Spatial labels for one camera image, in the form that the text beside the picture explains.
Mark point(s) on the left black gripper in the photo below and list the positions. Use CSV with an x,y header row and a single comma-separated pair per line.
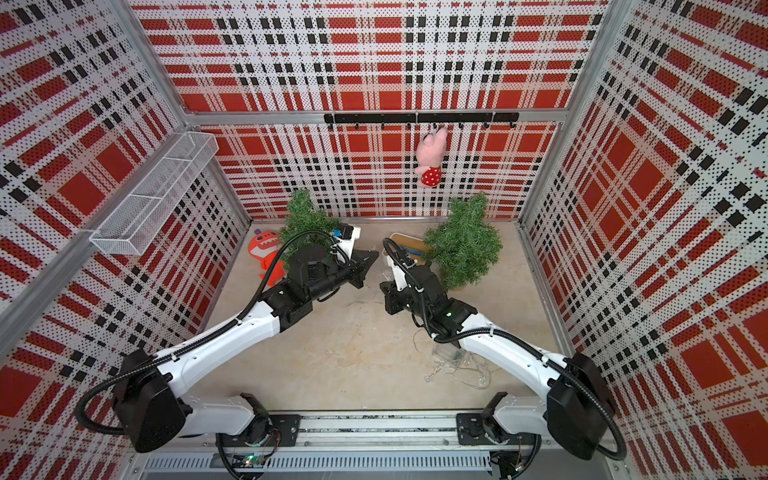
x,y
359,266

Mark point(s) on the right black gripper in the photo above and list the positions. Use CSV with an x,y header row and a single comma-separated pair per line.
x,y
392,294

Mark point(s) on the clear star string light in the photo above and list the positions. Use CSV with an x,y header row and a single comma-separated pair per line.
x,y
368,302

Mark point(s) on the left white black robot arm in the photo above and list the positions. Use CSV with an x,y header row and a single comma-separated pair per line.
x,y
149,399

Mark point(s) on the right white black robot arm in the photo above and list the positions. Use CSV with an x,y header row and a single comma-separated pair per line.
x,y
574,404

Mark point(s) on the right small green christmas tree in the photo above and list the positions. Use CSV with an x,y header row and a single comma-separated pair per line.
x,y
465,246

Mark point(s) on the small green christmas tree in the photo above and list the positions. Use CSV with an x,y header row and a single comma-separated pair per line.
x,y
304,216
465,246

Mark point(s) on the left small green christmas tree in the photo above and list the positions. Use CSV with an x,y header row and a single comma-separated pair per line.
x,y
304,216

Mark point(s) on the white tissue box wooden lid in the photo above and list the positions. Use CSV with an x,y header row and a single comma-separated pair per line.
x,y
414,246

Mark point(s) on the red shark plush toy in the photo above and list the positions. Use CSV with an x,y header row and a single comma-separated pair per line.
x,y
264,247

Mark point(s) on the pink pig plush toy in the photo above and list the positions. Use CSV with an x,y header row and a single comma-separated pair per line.
x,y
429,155

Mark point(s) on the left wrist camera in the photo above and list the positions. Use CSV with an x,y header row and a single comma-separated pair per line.
x,y
345,237

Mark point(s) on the right clear string light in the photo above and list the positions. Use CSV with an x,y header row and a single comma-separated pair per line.
x,y
467,368

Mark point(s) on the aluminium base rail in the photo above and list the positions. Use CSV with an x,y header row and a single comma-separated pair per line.
x,y
409,444

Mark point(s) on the black wall hook rail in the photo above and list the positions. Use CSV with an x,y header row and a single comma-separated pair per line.
x,y
439,118

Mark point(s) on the white wire mesh basket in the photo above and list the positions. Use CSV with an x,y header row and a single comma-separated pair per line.
x,y
133,225

